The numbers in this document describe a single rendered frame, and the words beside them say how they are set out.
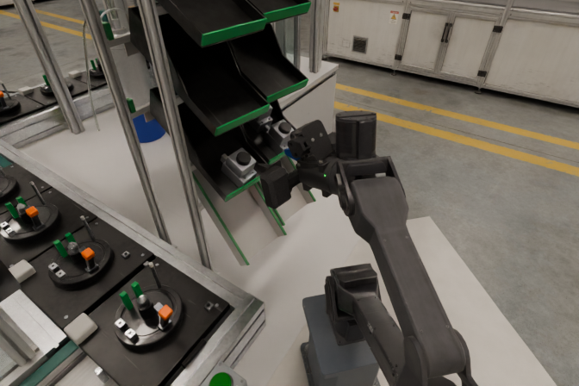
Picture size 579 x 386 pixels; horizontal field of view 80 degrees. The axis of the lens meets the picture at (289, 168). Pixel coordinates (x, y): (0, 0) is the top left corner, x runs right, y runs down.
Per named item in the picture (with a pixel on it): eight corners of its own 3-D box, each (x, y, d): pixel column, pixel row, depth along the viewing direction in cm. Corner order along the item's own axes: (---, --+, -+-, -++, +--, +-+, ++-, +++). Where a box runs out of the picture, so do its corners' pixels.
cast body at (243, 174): (254, 179, 77) (262, 162, 71) (240, 189, 74) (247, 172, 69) (228, 154, 78) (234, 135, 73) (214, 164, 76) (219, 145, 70)
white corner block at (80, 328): (102, 332, 74) (95, 322, 72) (82, 350, 71) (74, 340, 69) (89, 320, 76) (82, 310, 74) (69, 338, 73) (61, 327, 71)
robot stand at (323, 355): (384, 401, 71) (403, 357, 59) (316, 419, 69) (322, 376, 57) (358, 333, 83) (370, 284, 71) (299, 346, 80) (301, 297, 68)
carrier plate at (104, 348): (230, 308, 78) (229, 302, 77) (143, 410, 62) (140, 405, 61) (159, 260, 89) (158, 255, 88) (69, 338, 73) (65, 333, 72)
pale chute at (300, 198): (308, 203, 101) (316, 201, 97) (276, 227, 93) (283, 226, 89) (258, 121, 100) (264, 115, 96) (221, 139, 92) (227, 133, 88)
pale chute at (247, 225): (278, 236, 91) (287, 233, 87) (239, 266, 83) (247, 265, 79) (222, 145, 90) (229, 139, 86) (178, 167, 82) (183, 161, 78)
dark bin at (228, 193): (270, 174, 79) (279, 156, 74) (225, 202, 72) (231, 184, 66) (197, 94, 86) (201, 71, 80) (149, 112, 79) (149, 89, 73)
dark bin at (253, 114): (267, 112, 70) (277, 85, 64) (214, 137, 62) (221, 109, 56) (186, 28, 76) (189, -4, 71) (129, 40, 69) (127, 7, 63)
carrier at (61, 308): (156, 258, 90) (143, 224, 82) (65, 334, 74) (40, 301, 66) (101, 221, 100) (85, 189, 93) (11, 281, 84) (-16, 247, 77)
